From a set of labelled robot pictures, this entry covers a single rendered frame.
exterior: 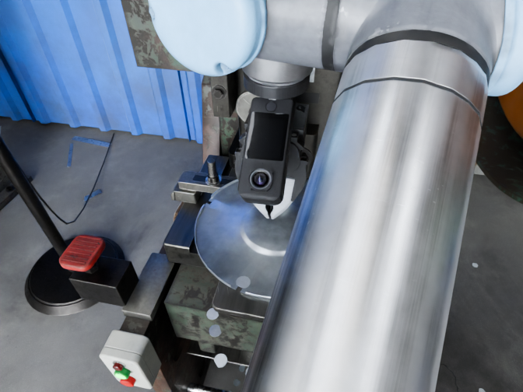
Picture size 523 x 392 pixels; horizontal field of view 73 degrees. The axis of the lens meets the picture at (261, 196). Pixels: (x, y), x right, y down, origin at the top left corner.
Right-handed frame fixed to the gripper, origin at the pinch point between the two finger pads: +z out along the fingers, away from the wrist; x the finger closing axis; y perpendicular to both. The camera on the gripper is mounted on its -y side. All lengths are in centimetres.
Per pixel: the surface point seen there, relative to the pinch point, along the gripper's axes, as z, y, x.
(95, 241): 13.5, -0.2, 31.6
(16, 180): 36, 33, 86
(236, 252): 11.3, 0.9, 5.7
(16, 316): 90, 12, 98
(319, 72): -15.9, 12.0, -4.2
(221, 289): 11.5, -6.3, 6.2
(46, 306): 87, 17, 88
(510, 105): -9.2, 21.3, -33.0
